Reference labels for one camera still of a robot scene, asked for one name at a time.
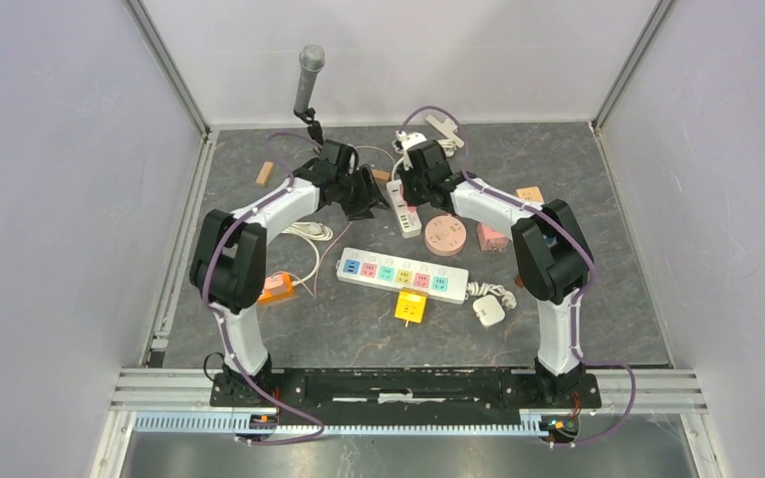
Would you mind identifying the long white power strip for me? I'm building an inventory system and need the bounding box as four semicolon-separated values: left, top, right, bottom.
336;247;469;305

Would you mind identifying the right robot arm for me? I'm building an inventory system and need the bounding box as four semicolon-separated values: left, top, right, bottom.
396;137;596;406

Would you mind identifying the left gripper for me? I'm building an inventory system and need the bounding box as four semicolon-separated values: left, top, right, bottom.
336;164;390;222

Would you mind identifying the round pink socket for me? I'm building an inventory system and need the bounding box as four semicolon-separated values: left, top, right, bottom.
423;215;467;257

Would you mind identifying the pink cube adapter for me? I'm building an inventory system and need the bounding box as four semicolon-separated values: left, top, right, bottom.
477;223;509;252

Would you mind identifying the white cube adapter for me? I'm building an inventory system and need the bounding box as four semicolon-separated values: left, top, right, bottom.
472;295;506;328

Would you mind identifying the white clip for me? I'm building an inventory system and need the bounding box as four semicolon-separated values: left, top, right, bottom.
425;115;465;150

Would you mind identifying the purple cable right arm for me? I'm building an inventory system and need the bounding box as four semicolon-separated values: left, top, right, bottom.
398;105;638;450

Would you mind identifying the slotted cable duct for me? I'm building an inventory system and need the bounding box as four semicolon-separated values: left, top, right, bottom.
133;411;548;438

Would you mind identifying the wooden block near tripod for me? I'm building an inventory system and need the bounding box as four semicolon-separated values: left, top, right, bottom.
372;169;391;184

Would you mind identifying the white braided cable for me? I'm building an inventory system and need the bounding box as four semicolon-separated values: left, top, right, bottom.
465;281;518;312

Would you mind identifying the short white power strip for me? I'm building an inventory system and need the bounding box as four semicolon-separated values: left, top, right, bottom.
385;179;422;239

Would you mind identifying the beige dragon cube adapter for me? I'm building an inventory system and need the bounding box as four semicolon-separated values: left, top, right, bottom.
516;186;545;204

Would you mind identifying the orange power strip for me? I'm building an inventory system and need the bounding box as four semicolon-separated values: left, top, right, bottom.
257;277;294;305

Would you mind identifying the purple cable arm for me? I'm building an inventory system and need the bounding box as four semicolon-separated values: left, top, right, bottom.
200;131;328;446
398;105;638;450

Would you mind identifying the yellow cube adapter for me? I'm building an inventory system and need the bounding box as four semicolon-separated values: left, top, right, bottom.
393;289;428;327

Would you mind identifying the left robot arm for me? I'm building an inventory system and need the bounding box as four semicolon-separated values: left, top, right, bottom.
189;139;389;406

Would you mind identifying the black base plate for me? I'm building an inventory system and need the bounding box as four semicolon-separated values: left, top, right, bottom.
210;366;603;429

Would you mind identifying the coiled white cable back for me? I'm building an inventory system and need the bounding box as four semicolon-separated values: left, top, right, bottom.
391;134;457;179

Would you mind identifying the wooden block left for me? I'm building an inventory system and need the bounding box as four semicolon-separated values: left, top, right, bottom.
255;161;275;187

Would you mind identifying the pink plug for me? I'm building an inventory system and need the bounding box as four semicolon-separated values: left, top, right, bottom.
263;273;294;296

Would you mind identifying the grey microphone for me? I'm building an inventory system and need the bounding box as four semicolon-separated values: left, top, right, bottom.
293;44;325;114

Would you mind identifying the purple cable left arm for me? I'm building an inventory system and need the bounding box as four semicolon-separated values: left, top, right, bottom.
200;131;328;446

